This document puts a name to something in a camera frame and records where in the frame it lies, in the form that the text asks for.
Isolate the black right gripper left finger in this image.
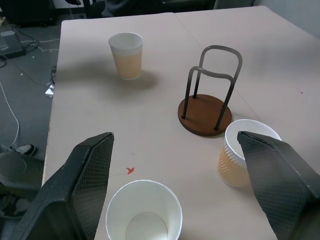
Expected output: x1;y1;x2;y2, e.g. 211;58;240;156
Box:
6;131;115;240

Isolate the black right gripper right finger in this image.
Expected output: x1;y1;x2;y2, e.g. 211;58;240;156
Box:
236;130;320;240

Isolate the orange ribbed paper cup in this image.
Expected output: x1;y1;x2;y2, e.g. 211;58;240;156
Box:
217;119;283;188

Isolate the orange white paper cup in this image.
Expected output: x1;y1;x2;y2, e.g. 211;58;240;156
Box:
108;32;144;81

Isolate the dark round stool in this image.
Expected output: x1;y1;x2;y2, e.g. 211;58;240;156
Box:
0;151;45;201

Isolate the black white sneaker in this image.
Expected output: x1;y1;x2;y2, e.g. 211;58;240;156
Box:
9;143;38;156

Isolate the white power strip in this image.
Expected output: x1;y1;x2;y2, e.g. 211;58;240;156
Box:
44;84;56;98

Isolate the black equipment case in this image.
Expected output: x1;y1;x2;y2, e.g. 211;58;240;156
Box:
0;29;27;59

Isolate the white cable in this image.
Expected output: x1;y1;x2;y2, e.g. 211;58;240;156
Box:
0;81;21;151

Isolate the wooden base wire cup holder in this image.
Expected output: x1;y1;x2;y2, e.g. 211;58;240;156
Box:
177;44;243;138

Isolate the black cable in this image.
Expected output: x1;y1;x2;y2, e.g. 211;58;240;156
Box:
14;27;61;87

